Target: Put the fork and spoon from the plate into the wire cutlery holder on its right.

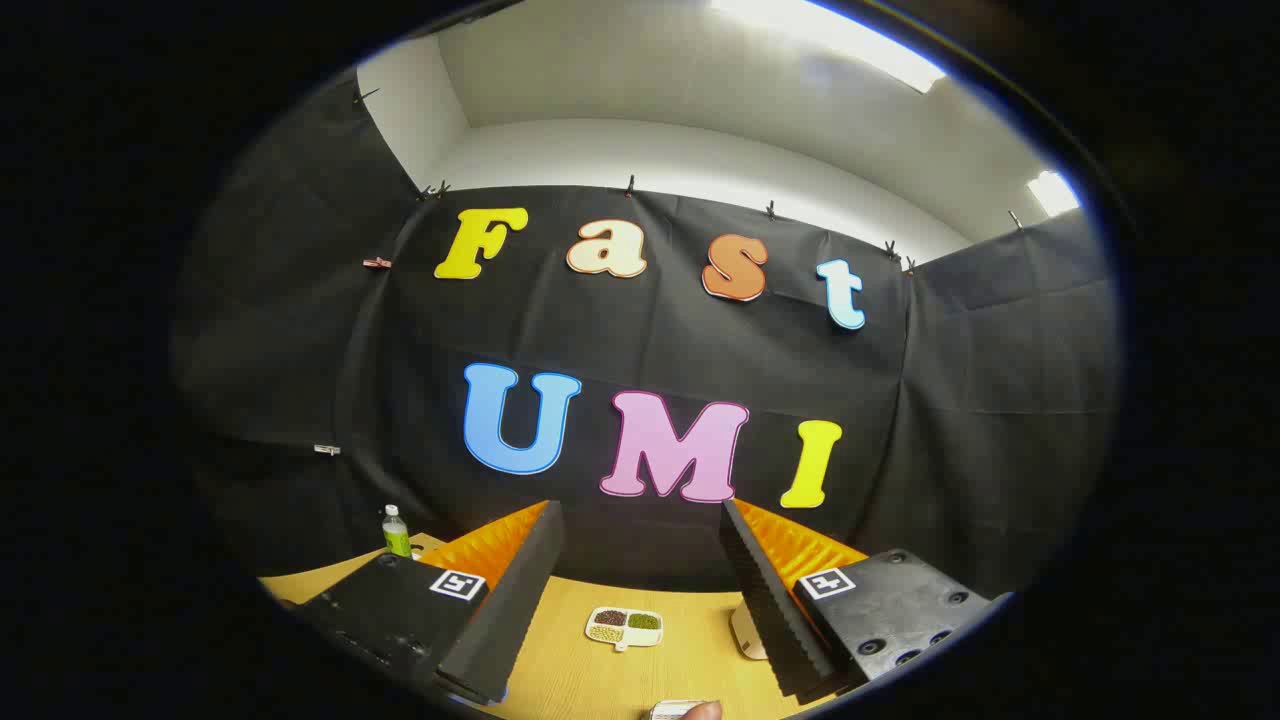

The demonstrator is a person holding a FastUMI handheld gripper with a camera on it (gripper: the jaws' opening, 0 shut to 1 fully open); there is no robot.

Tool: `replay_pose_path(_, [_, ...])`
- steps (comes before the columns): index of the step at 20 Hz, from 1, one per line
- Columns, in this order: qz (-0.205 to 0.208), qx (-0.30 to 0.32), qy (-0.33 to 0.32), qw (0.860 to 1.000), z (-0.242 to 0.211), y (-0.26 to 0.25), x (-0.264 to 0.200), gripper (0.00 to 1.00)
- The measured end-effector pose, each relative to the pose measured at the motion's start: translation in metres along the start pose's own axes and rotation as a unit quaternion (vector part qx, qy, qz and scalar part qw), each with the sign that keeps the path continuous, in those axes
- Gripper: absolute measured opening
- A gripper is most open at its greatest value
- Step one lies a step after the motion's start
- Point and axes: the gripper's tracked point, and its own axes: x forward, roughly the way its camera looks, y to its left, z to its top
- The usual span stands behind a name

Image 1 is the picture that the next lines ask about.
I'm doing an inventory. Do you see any long ceiling light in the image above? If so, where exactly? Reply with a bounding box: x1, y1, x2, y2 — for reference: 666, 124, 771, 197
712, 0, 947, 94

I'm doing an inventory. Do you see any small ceiling light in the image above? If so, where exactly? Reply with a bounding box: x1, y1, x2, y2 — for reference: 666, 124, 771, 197
1027, 170, 1082, 217

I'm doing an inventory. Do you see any black backdrop cloth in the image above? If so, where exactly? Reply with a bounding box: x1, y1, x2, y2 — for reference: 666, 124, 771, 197
170, 70, 1121, 601

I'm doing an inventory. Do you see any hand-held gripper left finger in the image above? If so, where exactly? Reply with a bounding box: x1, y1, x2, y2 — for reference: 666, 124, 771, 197
290, 500, 566, 706

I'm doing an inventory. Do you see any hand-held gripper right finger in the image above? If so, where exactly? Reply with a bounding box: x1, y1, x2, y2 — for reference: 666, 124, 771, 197
720, 498, 1011, 701

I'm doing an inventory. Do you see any white divided plate with beans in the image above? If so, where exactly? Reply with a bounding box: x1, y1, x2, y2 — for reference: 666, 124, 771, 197
585, 606, 664, 652

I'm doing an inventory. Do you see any white toaster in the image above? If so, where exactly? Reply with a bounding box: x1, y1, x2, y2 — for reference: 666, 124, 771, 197
729, 600, 771, 662

